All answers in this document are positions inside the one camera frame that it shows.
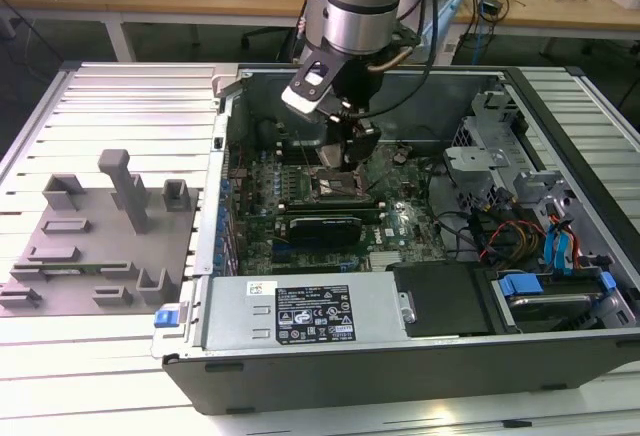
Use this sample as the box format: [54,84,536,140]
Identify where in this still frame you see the silver CPU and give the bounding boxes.
[320,144,347,170]

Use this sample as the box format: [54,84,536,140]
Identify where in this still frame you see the thin wire locking lever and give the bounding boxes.
[295,130,314,174]

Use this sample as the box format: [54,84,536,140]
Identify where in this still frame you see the CPU socket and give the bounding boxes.
[309,168,369,203]

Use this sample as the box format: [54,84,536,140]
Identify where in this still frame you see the green motherboard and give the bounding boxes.
[227,143,449,277]

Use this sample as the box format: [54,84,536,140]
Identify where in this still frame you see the black graphics card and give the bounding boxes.
[287,214,364,248]

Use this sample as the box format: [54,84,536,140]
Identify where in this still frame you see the silver metal drive cage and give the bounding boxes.
[442,88,531,217]

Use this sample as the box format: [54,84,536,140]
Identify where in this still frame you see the silver finned heatsink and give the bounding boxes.
[369,250,402,273]

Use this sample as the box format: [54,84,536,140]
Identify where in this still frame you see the black plastic shroud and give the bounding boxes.
[387,261,494,337]

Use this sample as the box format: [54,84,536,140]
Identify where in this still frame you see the wooden desk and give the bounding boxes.
[0,0,640,65]

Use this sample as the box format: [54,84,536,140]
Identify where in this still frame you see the hard disk in blue carrier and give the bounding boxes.
[492,269,619,335]

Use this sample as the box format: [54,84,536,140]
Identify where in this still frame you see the silver power supply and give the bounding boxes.
[202,275,409,353]

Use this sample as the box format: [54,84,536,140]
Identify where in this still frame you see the open black PC case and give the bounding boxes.
[162,63,640,416]

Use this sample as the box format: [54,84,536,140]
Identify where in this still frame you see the blue case latch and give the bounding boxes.
[153,305,180,330]

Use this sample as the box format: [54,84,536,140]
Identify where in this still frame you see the grey parts rack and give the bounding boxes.
[0,148,201,317]

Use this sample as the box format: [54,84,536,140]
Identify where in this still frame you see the green RAM stick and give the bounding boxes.
[39,264,109,275]

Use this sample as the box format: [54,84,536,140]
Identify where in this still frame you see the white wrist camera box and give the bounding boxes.
[280,63,335,116]

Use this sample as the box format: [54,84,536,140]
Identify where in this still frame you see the beige arm hose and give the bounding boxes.
[369,50,407,76]

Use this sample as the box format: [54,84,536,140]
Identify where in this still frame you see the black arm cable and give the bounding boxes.
[359,0,444,120]

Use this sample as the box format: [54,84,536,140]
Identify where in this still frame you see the red yellow wire bundle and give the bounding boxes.
[479,219,547,263]

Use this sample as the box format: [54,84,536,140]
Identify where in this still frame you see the blue flat data wire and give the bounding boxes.
[557,213,577,277]
[542,223,561,277]

